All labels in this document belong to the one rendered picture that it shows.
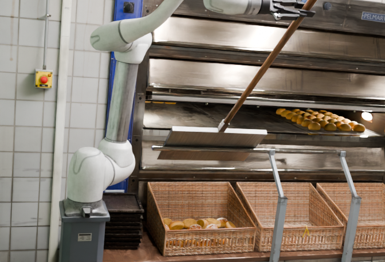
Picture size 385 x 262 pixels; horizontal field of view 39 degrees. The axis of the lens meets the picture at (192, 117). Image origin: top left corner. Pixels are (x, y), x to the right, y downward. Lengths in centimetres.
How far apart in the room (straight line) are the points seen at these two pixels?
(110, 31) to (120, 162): 62
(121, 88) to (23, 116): 93
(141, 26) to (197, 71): 120
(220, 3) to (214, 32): 135
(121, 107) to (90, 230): 56
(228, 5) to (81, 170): 94
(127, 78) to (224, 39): 108
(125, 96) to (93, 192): 45
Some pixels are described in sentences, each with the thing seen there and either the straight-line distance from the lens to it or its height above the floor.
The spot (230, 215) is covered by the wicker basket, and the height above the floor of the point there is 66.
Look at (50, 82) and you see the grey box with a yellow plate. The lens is 311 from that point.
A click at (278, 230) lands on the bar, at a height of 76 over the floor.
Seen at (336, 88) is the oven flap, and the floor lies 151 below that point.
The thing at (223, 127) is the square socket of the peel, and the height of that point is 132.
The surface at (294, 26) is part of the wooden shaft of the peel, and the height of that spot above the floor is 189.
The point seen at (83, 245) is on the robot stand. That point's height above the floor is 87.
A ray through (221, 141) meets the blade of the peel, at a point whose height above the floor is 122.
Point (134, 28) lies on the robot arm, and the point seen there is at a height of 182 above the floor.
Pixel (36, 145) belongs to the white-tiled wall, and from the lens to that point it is 326.
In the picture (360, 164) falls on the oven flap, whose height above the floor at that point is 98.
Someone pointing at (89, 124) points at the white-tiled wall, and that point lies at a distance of 324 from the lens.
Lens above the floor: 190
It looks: 11 degrees down
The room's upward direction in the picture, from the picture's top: 6 degrees clockwise
